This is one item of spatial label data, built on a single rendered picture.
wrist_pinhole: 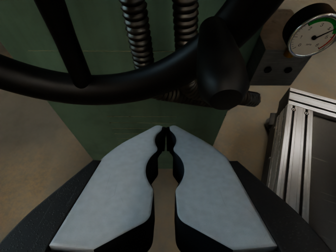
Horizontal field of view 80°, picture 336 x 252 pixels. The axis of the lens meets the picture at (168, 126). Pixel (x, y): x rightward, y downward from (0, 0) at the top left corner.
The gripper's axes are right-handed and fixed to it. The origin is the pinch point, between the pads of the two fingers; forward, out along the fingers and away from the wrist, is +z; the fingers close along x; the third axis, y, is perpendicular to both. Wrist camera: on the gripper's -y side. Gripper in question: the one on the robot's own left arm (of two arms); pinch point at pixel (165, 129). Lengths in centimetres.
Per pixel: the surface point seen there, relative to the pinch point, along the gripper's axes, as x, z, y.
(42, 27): -19.9, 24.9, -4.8
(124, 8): -3.8, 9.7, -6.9
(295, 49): 17.9, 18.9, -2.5
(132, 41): -3.5, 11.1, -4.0
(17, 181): -61, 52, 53
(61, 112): -27.1, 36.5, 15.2
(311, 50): 20.2, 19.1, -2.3
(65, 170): -43, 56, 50
